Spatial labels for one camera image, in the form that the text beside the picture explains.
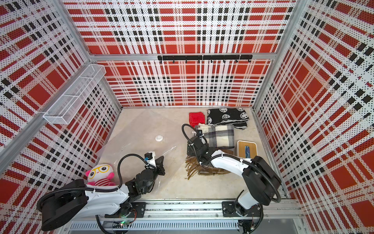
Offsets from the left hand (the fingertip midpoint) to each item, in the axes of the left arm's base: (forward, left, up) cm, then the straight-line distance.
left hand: (166, 156), depth 84 cm
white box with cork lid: (+8, -51, -6) cm, 51 cm away
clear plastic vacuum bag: (+25, +29, -10) cm, 39 cm away
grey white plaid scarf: (+16, -33, -3) cm, 37 cm away
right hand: (+7, -18, 0) cm, 20 cm away
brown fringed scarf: (-3, -16, -8) cm, 18 cm away
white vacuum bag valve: (+18, +9, -8) cm, 22 cm away
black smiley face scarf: (+33, -49, -4) cm, 59 cm away
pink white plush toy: (-10, +35, -1) cm, 37 cm away
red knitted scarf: (+34, -17, -6) cm, 39 cm away
